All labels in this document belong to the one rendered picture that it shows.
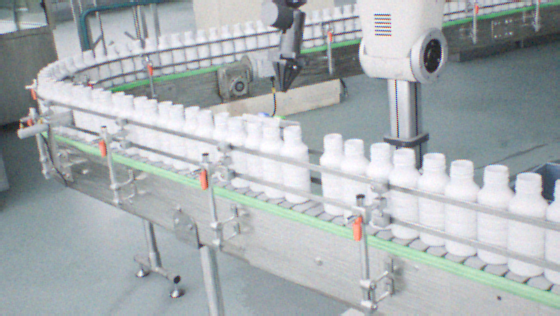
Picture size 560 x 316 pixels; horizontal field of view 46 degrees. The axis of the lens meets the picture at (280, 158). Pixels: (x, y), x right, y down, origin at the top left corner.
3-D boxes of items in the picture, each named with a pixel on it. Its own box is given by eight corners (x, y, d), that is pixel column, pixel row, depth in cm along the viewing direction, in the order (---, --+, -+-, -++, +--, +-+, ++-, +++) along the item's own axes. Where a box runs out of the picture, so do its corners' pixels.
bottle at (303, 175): (318, 197, 148) (311, 126, 143) (300, 206, 144) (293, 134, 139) (297, 192, 152) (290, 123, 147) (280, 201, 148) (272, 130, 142)
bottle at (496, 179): (508, 269, 111) (509, 177, 106) (472, 262, 114) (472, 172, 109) (518, 253, 116) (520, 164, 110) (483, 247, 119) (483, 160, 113)
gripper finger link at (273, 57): (280, 92, 166) (286, 54, 165) (261, 89, 171) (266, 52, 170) (299, 95, 170) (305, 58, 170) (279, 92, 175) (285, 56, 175)
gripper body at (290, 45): (293, 60, 163) (298, 29, 162) (265, 57, 170) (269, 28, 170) (311, 64, 168) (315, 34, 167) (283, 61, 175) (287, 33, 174)
